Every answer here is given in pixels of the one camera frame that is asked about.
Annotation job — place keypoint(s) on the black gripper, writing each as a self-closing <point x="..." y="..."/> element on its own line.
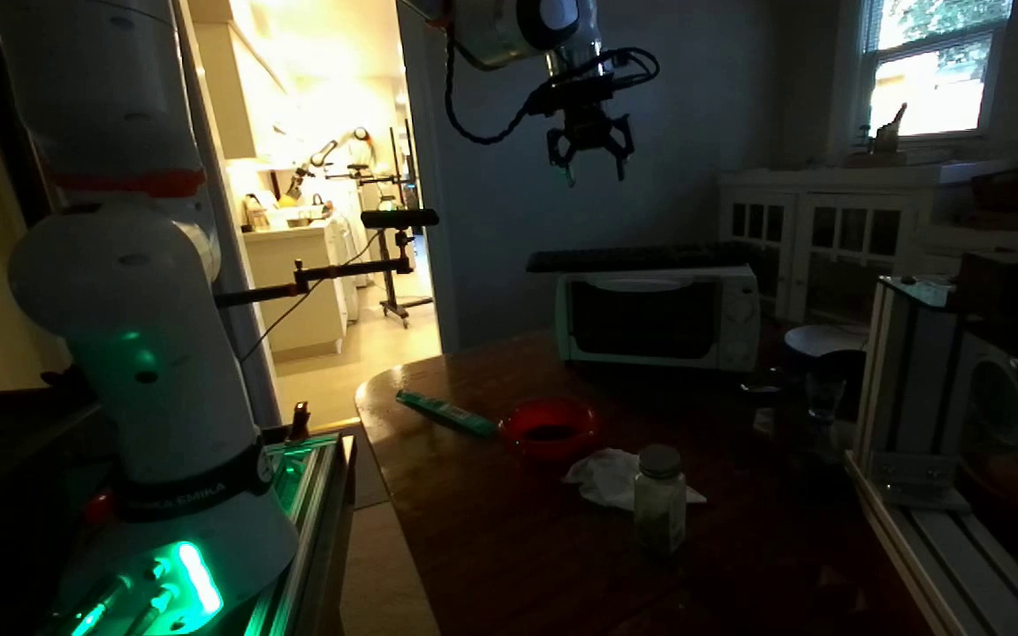
<point x="580" y="97"/>

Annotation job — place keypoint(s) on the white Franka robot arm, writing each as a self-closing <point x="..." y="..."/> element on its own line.
<point x="142" y="355"/>

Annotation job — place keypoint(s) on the white microwave oven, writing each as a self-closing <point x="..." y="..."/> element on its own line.
<point x="659" y="321"/>

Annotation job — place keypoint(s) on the white glass-door cabinet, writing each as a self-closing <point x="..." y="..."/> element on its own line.
<point x="816" y="235"/>

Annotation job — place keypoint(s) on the red bowl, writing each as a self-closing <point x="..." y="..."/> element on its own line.
<point x="548" y="428"/>

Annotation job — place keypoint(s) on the small figurine on windowsill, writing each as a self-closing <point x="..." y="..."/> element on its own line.
<point x="886" y="136"/>

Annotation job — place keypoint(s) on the white round lid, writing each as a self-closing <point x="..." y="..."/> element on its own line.
<point x="830" y="338"/>

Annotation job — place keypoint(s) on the white kitchen counter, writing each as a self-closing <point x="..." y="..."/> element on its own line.
<point x="297" y="284"/>

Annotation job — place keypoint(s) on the white crumpled cloth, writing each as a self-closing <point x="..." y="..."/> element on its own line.
<point x="603" y="480"/>

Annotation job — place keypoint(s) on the bright window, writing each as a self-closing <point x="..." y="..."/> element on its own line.
<point x="936" y="64"/>

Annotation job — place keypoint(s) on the small glass jar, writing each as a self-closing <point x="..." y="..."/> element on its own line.
<point x="659" y="499"/>

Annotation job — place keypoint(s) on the white round appliance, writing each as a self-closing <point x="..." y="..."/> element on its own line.
<point x="1004" y="394"/>

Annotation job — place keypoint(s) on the black bar camera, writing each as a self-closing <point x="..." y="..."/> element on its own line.
<point x="402" y="218"/>

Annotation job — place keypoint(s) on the black camera stand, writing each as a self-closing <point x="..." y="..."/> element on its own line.
<point x="309" y="277"/>

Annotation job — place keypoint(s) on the aluminium extrusion frame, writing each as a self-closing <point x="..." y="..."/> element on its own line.
<point x="910" y="391"/>

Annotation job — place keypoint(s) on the aluminium robot base mount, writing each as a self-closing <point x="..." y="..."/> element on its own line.
<point x="309" y="507"/>

